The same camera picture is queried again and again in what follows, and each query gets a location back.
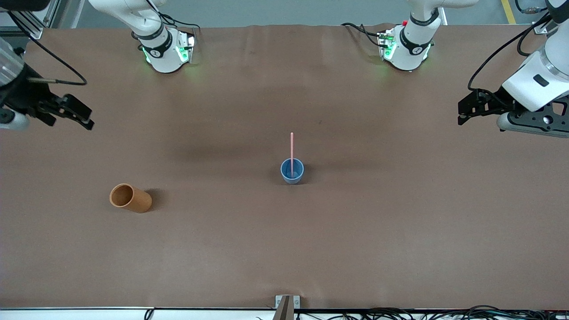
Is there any black left base cable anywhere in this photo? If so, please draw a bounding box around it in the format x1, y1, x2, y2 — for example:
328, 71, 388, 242
341, 22, 383, 47

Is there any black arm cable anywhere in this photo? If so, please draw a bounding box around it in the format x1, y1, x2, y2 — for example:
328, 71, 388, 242
468, 11, 554, 100
8, 11, 88, 86

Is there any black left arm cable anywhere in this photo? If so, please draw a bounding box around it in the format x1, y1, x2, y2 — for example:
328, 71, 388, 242
468, 11, 554, 100

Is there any brown camera post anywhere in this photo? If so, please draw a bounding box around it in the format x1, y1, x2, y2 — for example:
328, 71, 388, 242
273, 296, 294, 320

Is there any black right base cable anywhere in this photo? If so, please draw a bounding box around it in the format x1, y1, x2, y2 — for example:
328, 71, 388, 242
158, 16, 200, 38

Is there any aluminium frame post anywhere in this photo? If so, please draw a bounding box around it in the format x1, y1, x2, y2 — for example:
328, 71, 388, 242
0, 0, 60, 40
531, 11, 556, 35

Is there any orange cup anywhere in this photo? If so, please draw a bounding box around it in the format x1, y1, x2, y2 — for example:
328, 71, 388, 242
109, 183, 152, 214

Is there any black cable bundle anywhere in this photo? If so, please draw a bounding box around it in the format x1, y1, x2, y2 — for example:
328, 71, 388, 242
256, 305, 569, 320

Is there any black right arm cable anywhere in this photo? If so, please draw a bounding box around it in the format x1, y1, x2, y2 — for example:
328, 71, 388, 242
8, 11, 88, 86

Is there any black base cable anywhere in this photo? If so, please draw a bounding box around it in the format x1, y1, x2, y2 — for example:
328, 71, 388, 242
341, 22, 383, 47
158, 16, 200, 38

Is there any blue cup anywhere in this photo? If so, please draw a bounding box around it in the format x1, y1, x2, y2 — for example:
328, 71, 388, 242
280, 158, 305, 185

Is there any brown table cover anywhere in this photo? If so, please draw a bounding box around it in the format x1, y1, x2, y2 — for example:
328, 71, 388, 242
0, 24, 569, 310

